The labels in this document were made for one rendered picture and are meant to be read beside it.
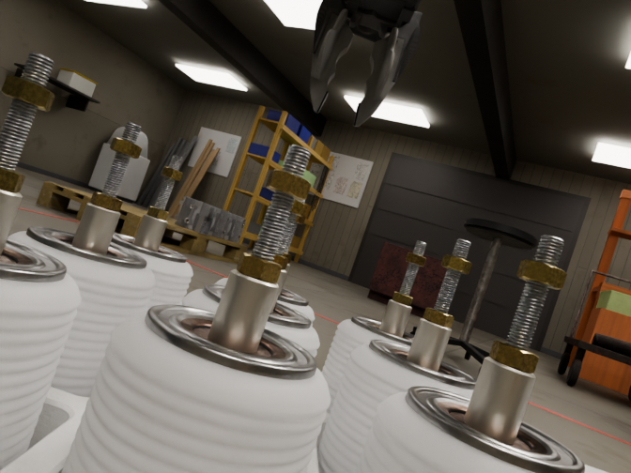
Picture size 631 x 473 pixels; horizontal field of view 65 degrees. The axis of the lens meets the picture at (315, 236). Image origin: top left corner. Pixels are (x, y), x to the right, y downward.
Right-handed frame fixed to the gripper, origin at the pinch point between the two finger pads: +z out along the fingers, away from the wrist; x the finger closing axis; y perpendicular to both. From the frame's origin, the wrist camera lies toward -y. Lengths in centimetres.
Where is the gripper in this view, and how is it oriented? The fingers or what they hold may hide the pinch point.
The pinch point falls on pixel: (340, 108)
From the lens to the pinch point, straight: 48.4
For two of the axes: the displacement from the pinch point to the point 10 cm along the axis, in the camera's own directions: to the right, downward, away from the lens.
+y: 0.3, -0.2, -10.0
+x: 9.4, 3.3, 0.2
